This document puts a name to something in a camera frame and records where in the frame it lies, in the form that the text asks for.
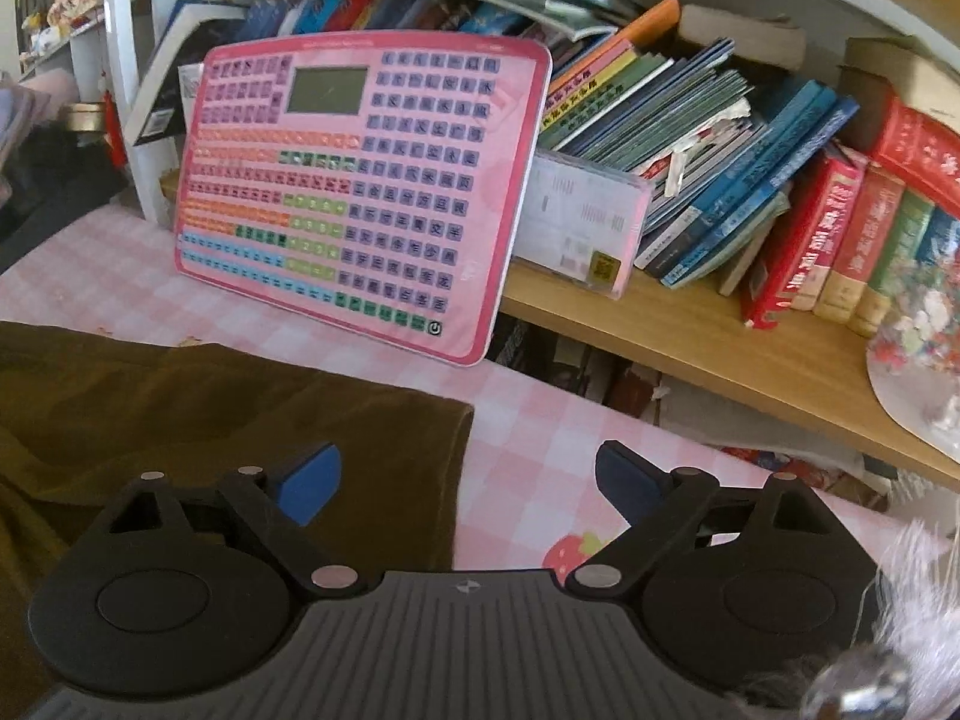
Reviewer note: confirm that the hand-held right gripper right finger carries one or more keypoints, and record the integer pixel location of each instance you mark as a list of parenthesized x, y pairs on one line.
[(626, 485)]

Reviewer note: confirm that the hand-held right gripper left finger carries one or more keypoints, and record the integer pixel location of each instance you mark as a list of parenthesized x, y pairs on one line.
[(311, 485)]

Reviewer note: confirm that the pink cartoon desk mat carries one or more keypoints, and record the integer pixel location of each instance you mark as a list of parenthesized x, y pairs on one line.
[(525, 420)]

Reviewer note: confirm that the clear plastic card box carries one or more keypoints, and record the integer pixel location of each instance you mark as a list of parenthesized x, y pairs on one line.
[(577, 225)]

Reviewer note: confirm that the thick red dictionary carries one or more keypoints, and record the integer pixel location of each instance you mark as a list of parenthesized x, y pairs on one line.
[(810, 240)]

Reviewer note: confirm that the pink learning keyboard toy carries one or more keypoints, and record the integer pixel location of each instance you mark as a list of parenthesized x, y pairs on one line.
[(420, 187)]

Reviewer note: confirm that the white fluffy cuff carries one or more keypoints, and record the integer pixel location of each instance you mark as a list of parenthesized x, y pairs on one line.
[(926, 592)]

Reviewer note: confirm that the red dictionary with beige base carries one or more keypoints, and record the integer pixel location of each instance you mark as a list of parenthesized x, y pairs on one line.
[(862, 247)]

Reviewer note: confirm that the leaning stack of thin books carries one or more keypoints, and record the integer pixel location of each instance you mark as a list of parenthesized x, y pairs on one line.
[(712, 150)]

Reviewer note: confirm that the green dictionary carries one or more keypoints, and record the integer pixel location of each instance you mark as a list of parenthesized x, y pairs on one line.
[(896, 262)]

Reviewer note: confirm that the black pad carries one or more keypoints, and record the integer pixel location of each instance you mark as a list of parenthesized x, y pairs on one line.
[(52, 195)]

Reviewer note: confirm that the red tassel charm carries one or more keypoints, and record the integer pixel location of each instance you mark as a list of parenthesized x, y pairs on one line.
[(116, 127)]

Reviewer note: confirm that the white orange labelled book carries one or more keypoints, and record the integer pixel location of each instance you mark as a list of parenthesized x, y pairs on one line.
[(190, 82)]

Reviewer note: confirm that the gold round tin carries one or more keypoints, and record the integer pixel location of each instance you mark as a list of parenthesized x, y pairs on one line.
[(84, 118)]

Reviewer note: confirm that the flat-lying red book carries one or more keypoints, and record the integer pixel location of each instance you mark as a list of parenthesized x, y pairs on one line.
[(922, 146)]

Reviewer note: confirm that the worn grey book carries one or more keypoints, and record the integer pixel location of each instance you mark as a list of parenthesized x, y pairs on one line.
[(742, 34)]

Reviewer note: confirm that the lavender cloth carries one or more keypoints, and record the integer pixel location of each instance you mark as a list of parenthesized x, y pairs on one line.
[(30, 105)]

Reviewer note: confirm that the old beige book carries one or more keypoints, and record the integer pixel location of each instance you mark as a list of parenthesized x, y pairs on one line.
[(900, 71)]

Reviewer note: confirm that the white metal shelf frame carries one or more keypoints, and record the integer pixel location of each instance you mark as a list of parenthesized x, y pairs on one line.
[(139, 90)]

